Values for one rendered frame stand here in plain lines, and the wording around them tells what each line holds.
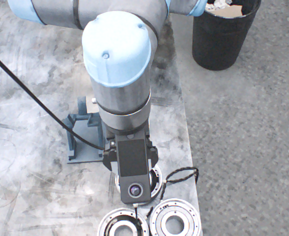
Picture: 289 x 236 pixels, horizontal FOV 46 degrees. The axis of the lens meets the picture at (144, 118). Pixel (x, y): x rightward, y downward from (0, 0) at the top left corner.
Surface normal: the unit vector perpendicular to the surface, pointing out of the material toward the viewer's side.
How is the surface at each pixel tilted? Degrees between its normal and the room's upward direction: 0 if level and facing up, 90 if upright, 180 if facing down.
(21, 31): 0
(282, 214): 0
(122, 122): 90
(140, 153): 32
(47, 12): 78
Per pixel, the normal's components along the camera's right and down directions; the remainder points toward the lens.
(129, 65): 0.40, 0.75
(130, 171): 0.03, 0.00
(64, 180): -0.03, -0.53
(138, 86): 0.64, 0.65
